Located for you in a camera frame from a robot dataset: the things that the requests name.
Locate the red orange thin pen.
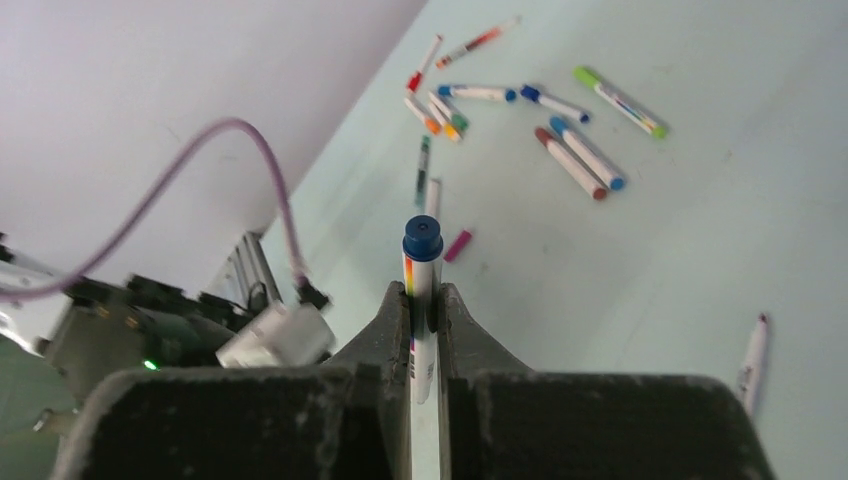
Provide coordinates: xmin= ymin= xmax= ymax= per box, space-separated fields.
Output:
xmin=435 ymin=16 xmax=522 ymax=69

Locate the green capped marker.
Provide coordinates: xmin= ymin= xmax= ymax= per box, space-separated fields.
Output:
xmin=428 ymin=91 xmax=469 ymax=133

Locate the left aluminium frame rail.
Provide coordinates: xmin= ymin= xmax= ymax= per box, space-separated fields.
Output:
xmin=205 ymin=231 xmax=282 ymax=312

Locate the light green marker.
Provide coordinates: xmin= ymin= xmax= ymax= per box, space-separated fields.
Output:
xmin=573 ymin=66 xmax=668 ymax=139

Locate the blue marker beside brown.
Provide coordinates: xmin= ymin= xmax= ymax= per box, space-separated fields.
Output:
xmin=549 ymin=116 xmax=626 ymax=191

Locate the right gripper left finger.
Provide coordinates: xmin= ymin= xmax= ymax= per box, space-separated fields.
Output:
xmin=52 ymin=281 xmax=411 ymax=479

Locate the blue marker white body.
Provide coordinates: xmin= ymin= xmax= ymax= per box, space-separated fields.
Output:
xmin=402 ymin=214 xmax=444 ymax=404

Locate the yellow capped marker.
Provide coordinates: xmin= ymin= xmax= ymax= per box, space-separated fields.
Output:
xmin=428 ymin=100 xmax=462 ymax=143

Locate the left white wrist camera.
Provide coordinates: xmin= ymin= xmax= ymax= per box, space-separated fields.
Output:
xmin=216 ymin=301 xmax=336 ymax=368

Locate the dark green thin pen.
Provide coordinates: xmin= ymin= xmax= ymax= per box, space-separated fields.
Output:
xmin=414 ymin=135 xmax=431 ymax=208

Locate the magenta pen cap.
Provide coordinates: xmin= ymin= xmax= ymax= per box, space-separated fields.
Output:
xmin=443 ymin=229 xmax=473 ymax=263

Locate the orange capped marker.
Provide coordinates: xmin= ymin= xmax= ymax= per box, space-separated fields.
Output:
xmin=404 ymin=95 xmax=441 ymax=135

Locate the brown capped marker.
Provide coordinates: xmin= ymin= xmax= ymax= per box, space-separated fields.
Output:
xmin=534 ymin=127 xmax=607 ymax=201

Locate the red capped marker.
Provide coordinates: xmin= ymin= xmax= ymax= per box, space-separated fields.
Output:
xmin=406 ymin=34 xmax=443 ymax=94

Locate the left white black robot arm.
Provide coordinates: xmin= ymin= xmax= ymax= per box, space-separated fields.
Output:
xmin=1 ymin=232 xmax=280 ymax=435

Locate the dark blue capped marker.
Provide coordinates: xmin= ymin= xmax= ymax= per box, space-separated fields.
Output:
xmin=519 ymin=84 xmax=591 ymax=124

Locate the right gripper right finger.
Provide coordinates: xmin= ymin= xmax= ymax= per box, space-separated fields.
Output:
xmin=438 ymin=283 xmax=774 ymax=479

